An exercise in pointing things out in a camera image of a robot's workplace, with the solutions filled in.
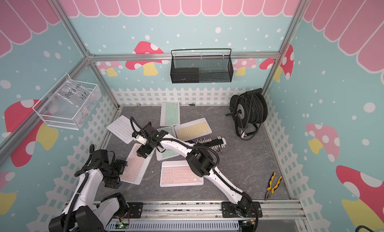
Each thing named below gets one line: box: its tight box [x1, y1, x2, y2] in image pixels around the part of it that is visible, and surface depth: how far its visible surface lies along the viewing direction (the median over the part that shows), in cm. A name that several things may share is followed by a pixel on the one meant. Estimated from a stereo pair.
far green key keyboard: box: [160, 102, 180, 127], surface depth 118 cm
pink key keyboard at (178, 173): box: [159, 160, 204, 187], surface depth 85 cm
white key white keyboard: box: [106, 115, 134, 144], surface depth 108 cm
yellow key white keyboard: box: [174, 117, 212, 142], surface depth 85 cm
